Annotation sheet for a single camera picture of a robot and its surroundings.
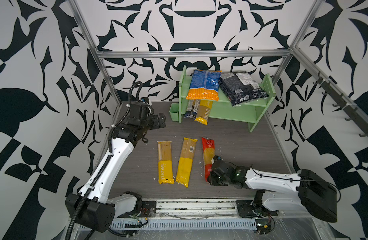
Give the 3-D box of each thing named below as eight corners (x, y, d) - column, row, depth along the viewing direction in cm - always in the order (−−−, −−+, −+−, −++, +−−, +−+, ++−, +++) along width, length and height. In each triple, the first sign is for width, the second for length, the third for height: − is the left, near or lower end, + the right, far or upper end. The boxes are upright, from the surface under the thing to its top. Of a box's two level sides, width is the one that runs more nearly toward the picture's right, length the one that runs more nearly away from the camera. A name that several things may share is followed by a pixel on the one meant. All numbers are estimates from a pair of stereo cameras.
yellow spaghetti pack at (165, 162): (158, 185, 82) (158, 184, 81) (158, 142, 99) (157, 141, 97) (174, 183, 83) (174, 182, 81) (171, 141, 99) (170, 140, 98)
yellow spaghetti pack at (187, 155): (173, 184, 83) (173, 182, 81) (183, 139, 101) (183, 137, 99) (189, 187, 82) (189, 186, 80) (196, 141, 100) (197, 139, 98)
